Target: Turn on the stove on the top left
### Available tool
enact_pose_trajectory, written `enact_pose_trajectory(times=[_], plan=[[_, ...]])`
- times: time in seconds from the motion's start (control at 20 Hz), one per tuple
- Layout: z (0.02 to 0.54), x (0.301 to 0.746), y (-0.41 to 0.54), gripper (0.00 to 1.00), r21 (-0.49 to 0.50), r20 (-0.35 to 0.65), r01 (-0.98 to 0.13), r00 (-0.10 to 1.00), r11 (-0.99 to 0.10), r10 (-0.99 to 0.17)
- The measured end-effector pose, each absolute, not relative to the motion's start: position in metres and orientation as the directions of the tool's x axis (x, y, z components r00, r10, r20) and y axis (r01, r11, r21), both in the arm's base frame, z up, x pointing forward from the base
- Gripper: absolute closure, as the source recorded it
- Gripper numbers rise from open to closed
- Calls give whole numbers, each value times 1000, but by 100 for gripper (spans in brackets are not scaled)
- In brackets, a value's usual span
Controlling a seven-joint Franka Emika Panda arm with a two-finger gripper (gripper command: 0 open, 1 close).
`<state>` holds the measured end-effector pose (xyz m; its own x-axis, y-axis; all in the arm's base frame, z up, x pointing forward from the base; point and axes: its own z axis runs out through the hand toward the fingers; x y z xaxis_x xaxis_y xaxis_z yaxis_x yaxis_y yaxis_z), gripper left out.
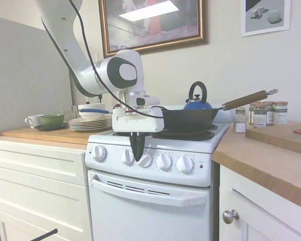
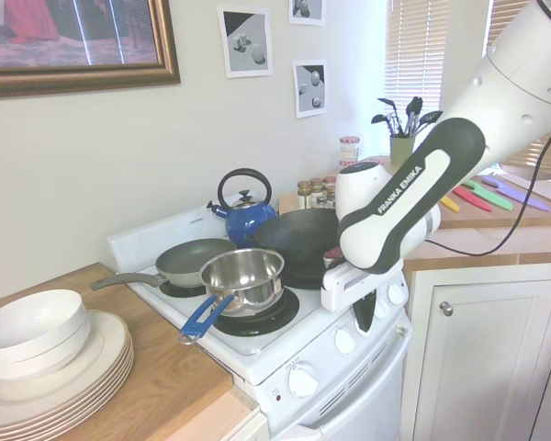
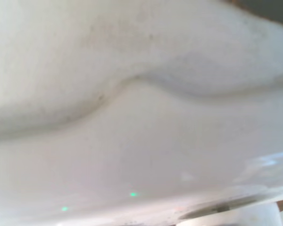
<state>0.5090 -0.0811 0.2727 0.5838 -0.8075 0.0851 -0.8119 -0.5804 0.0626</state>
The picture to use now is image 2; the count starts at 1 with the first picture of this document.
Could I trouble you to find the black wok wooden handle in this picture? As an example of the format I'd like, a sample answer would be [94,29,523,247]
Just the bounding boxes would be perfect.
[243,209,344,277]

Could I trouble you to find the wooden window blind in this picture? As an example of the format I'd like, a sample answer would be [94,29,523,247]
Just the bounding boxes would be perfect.
[484,0,551,179]
[385,0,447,117]

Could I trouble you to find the steel saucepan blue handle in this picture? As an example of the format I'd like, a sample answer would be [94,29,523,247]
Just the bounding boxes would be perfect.
[178,247,286,345]

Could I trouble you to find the green utensil holder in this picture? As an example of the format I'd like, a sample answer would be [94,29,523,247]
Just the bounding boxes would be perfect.
[389,134,416,168]

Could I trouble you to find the grey frying pan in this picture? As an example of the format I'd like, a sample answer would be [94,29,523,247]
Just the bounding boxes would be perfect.
[90,237,239,291]

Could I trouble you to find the large white oven knob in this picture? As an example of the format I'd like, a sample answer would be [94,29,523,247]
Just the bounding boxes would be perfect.
[287,361,320,399]

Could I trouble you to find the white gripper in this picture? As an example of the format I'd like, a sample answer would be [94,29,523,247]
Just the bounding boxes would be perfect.
[320,261,382,335]

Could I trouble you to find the white drawer cabinet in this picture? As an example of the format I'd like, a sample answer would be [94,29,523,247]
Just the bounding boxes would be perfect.
[229,402,272,441]

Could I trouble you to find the white cabinet with door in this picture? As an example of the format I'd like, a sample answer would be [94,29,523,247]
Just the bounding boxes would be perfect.
[403,261,551,441]

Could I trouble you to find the gold framed painting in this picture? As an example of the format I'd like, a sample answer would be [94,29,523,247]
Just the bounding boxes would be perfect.
[0,0,182,100]

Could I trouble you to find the white oven door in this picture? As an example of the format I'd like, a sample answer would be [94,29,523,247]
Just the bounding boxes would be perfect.
[298,337,410,441]

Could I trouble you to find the wooden cutting board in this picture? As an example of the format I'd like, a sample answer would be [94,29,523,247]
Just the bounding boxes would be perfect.
[434,176,551,230]

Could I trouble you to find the white electric stove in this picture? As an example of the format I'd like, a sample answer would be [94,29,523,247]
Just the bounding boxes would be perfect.
[106,209,414,441]

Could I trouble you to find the white bowl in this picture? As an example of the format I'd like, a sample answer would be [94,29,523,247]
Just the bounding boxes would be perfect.
[0,316,93,381]
[0,288,86,365]

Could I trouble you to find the black coil burner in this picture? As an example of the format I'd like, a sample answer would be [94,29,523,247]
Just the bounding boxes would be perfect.
[158,278,208,300]
[212,287,301,338]
[282,263,332,292]

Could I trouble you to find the grey shapes paper print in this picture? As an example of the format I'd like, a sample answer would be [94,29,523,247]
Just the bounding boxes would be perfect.
[291,58,329,120]
[217,3,275,80]
[287,0,327,28]

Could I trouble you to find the blue kettle black handle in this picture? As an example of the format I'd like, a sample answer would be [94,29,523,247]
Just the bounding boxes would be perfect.
[205,167,277,247]

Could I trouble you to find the purple knife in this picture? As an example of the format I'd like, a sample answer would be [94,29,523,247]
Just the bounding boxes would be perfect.
[480,174,551,213]

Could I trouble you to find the green knife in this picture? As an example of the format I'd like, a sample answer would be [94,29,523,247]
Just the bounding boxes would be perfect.
[463,178,516,212]

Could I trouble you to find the cream dinner plate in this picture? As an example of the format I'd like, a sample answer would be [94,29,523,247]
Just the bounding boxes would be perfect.
[0,308,131,408]
[0,363,136,434]
[0,347,133,419]
[0,357,135,429]
[0,352,134,424]
[0,342,132,413]

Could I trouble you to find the red knife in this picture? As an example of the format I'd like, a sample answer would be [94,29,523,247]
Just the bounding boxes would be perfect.
[453,185,494,214]

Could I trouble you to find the black kitchen utensil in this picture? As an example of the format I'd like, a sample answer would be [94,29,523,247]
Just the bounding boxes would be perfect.
[403,96,425,139]
[414,109,444,139]
[370,111,397,139]
[377,96,402,139]

